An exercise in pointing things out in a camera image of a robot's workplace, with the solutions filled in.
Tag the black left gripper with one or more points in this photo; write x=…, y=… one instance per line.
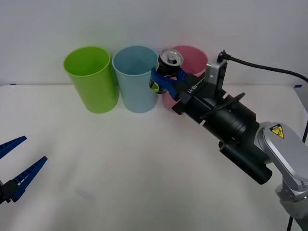
x=1, y=192

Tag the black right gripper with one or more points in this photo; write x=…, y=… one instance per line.
x=197, y=101

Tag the black drink can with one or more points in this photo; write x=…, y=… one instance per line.
x=168, y=66

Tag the silver and black right arm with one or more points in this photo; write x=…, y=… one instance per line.
x=240, y=125

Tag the pink plastic bin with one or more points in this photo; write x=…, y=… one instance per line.
x=193, y=60

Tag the pale blue plastic bin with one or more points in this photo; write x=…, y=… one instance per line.
x=134, y=91

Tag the green plastic bin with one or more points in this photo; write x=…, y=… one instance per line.
x=93, y=91

